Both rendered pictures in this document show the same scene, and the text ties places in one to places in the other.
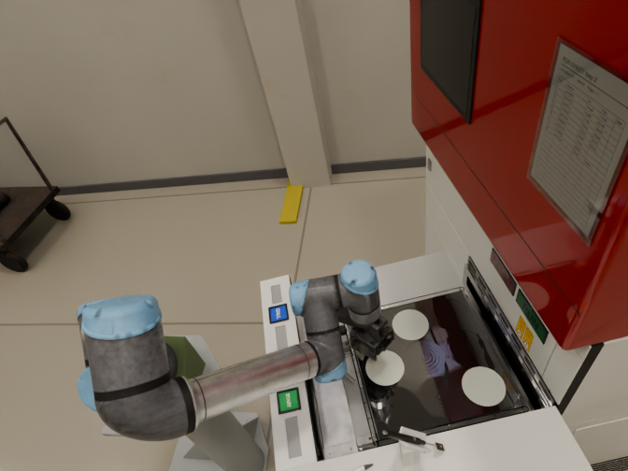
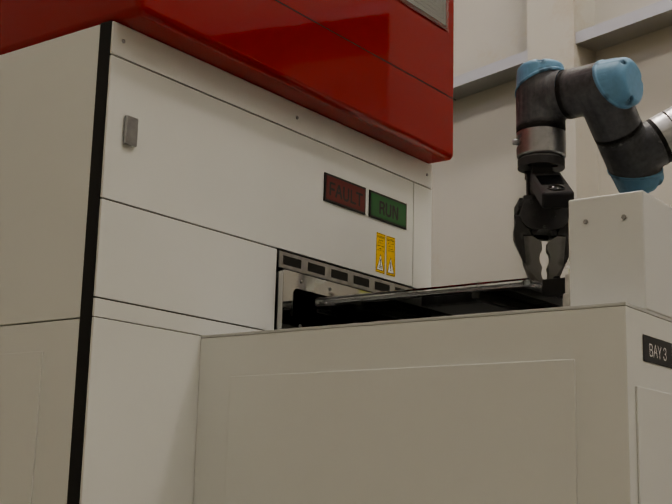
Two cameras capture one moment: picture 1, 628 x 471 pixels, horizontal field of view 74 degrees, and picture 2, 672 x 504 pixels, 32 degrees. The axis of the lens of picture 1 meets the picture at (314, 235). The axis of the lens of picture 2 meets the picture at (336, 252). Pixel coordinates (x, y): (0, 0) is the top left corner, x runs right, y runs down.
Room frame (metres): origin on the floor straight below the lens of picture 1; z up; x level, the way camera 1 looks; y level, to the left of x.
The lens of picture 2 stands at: (2.14, 0.66, 0.61)
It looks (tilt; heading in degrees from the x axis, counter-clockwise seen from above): 12 degrees up; 215
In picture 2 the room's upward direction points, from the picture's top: 1 degrees clockwise
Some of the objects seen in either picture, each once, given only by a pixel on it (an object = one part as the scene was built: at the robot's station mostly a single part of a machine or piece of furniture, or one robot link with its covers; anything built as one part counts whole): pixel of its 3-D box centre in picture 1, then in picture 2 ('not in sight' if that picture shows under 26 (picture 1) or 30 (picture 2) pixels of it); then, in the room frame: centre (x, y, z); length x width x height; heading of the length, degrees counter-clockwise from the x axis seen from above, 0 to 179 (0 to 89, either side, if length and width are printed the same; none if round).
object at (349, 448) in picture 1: (341, 453); not in sight; (0.34, 0.07, 0.89); 0.08 x 0.03 x 0.03; 89
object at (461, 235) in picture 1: (480, 254); (291, 226); (0.71, -0.43, 1.02); 0.81 x 0.03 x 0.40; 179
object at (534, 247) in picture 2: not in sight; (531, 268); (0.56, -0.09, 0.95); 0.06 x 0.03 x 0.09; 34
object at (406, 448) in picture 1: (414, 446); not in sight; (0.28, -0.09, 1.03); 0.06 x 0.04 x 0.13; 89
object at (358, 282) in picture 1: (359, 287); (542, 98); (0.56, -0.07, 1.21); 0.09 x 0.08 x 0.11; 85
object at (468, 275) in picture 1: (499, 334); (361, 319); (0.53, -0.41, 0.89); 0.44 x 0.02 x 0.10; 179
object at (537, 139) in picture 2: (364, 306); (539, 148); (0.56, -0.07, 1.13); 0.08 x 0.08 x 0.05
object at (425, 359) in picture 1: (424, 357); (476, 310); (0.52, -0.20, 0.90); 0.34 x 0.34 x 0.01; 89
